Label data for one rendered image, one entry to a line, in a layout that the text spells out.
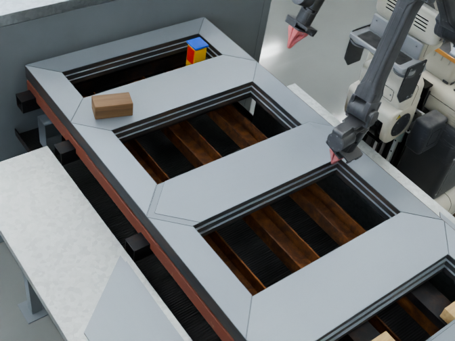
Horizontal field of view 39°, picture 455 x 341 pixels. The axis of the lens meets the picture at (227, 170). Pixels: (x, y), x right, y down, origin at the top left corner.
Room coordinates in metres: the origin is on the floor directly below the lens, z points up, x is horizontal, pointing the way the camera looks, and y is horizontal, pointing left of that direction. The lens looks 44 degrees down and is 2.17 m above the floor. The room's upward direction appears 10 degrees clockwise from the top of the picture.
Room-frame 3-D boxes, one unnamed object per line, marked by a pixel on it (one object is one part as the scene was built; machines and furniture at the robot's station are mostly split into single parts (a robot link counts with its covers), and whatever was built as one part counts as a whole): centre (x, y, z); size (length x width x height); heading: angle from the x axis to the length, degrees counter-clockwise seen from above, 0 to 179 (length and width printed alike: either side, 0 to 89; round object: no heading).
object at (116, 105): (1.54, 0.39, 0.89); 0.12 x 0.06 x 0.05; 116
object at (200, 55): (1.98, 0.19, 0.78); 0.05 x 0.05 x 0.19; 44
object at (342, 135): (1.43, -0.32, 1.07); 0.12 x 0.09 x 0.12; 139
